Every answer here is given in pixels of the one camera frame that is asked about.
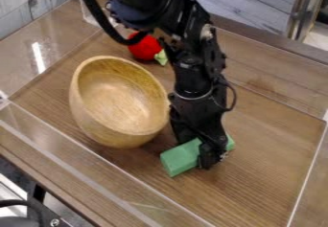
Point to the brown wooden bowl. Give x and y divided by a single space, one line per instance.
118 102

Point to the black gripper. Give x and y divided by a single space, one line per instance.
195 118

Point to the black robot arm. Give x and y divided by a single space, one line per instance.
193 50

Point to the black metal table frame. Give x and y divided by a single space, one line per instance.
25 211

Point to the background metal table leg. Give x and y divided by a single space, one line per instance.
301 19

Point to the clear acrylic front panel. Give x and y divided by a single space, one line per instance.
106 195

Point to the green rectangular block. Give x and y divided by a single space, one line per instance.
179 159

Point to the red plush strawberry toy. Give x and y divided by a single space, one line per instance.
148 50

